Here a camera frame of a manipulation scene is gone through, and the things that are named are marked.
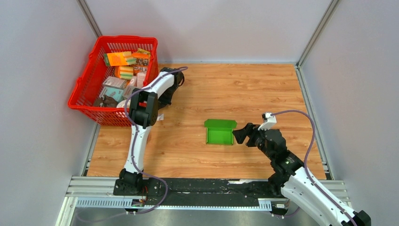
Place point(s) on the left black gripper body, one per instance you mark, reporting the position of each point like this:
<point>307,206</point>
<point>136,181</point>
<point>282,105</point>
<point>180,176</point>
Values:
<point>165,99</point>

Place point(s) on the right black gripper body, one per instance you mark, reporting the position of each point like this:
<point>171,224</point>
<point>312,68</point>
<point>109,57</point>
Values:
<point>256,138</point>

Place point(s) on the clear plastic wrapper scrap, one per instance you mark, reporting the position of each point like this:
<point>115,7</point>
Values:
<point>160,117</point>

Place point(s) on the green paper box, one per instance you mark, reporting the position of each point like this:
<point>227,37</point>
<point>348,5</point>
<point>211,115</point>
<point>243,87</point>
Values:
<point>219,131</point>

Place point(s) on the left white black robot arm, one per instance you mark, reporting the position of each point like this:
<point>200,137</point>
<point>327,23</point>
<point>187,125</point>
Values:
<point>142,112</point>

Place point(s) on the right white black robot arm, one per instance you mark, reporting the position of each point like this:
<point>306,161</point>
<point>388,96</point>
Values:
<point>291,179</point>

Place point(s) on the grey pink carton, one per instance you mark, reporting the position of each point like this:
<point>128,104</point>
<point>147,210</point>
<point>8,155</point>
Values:
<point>128,90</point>

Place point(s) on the white tape roll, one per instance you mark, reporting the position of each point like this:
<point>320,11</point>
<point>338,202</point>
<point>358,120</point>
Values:
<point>123,104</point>

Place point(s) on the striped sponge stack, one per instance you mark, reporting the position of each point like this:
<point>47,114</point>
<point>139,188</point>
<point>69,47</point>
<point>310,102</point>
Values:
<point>124,72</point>

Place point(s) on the teal small carton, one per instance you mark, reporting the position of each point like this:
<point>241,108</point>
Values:
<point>115,93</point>

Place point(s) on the grey small carton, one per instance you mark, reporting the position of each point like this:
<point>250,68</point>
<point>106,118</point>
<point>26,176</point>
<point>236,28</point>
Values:
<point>115,82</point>

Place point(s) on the orange sponge pack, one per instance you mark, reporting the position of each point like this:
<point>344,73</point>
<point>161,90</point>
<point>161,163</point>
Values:
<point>119,58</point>

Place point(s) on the red plastic basket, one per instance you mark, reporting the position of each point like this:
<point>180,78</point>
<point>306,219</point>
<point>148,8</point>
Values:
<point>90,84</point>

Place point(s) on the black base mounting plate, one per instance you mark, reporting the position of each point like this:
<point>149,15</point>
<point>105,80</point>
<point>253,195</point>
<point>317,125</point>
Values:
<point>207,192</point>

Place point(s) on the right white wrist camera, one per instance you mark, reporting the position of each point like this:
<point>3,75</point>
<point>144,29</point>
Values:
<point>269,120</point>

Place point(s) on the aluminium frame rail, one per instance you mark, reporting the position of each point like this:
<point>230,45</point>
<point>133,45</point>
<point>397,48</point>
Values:
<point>89,192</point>

